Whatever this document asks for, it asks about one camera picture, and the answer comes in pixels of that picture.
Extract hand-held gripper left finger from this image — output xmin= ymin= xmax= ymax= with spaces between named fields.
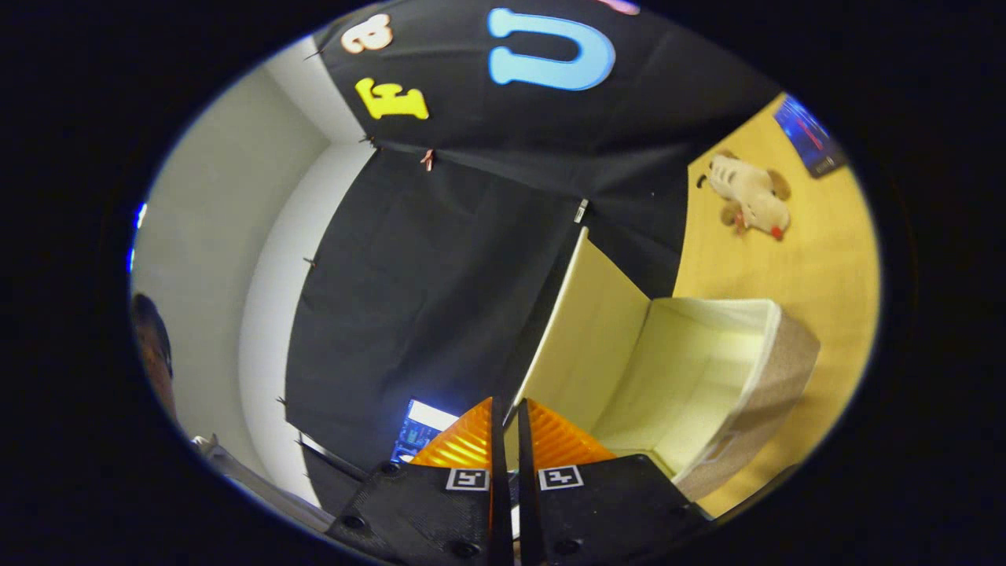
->
xmin=326 ymin=397 xmax=516 ymax=566

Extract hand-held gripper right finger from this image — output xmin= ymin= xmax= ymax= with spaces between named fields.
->
xmin=515 ymin=399 xmax=712 ymax=566

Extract lit computer screen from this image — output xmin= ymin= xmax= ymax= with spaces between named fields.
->
xmin=391 ymin=399 xmax=461 ymax=465

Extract beige plush dog toy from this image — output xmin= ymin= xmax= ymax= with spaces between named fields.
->
xmin=698 ymin=149 xmax=792 ymax=241

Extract person's head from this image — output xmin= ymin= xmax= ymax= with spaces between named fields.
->
xmin=132 ymin=293 xmax=180 ymax=429

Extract dark blue book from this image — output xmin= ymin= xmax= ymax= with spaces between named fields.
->
xmin=774 ymin=94 xmax=848 ymax=178

